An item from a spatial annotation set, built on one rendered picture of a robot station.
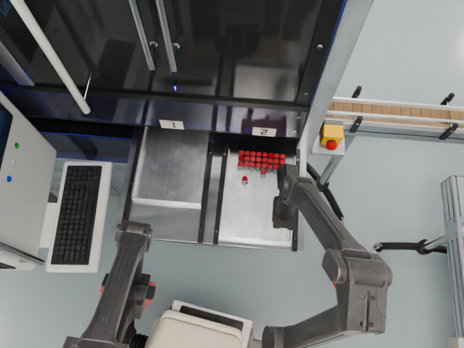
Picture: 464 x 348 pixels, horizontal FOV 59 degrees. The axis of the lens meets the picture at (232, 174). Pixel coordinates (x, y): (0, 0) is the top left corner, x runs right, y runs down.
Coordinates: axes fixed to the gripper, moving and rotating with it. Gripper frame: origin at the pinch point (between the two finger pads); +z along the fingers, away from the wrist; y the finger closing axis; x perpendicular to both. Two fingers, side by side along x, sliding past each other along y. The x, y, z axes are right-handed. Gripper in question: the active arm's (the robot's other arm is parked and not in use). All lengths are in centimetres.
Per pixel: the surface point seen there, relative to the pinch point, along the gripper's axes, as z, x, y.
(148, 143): 14, 52, 37
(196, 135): 14, 33, 42
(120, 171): 53, 73, 45
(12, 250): -1, 81, -16
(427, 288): 107, -93, 17
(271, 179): 16.2, 2.5, 25.4
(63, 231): 25, 80, 1
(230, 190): 17.1, 17.4, 19.8
